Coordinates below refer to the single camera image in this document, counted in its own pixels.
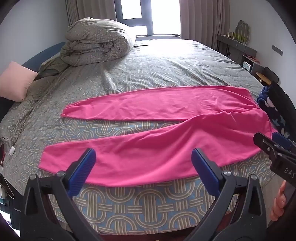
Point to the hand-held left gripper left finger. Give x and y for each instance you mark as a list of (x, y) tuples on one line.
[(83, 172)]

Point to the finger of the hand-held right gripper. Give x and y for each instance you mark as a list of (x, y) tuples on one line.
[(283, 141), (266, 144)]

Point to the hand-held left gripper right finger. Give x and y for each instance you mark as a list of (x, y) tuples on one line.
[(205, 172)]

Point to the pink pants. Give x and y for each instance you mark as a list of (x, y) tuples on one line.
[(161, 143)]

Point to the person's right hand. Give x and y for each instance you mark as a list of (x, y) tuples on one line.
[(278, 204)]

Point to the dark blue patterned cloth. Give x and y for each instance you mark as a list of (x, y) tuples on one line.
[(266, 106)]

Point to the black cloth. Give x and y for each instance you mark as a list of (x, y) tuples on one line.
[(281, 102)]

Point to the wooden stool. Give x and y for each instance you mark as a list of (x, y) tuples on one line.
[(263, 77)]

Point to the dark chair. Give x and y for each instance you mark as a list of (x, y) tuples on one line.
[(272, 73)]

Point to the small white object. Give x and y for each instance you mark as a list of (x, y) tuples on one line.
[(12, 150)]

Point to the dark red cloth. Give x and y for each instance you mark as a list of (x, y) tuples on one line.
[(1, 155)]

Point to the grey vanity desk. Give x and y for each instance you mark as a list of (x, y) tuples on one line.
[(238, 46)]

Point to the grey-green pillow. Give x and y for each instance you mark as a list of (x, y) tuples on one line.
[(49, 69)]

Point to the pink pillow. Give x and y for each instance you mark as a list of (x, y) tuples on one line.
[(16, 81)]

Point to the bed with patterned sheet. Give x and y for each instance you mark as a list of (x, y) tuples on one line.
[(161, 64)]

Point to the vanity mirror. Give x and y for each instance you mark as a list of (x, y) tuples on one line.
[(242, 30)]

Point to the blue headboard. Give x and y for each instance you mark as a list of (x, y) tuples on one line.
[(46, 49)]

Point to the folded patterned duvet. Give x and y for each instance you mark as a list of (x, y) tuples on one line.
[(97, 41)]

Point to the beige curtain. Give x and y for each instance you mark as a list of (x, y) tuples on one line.
[(92, 9), (203, 20)]

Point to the window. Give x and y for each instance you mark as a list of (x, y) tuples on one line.
[(161, 14)]

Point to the wall outlet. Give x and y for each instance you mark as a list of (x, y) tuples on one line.
[(277, 50)]

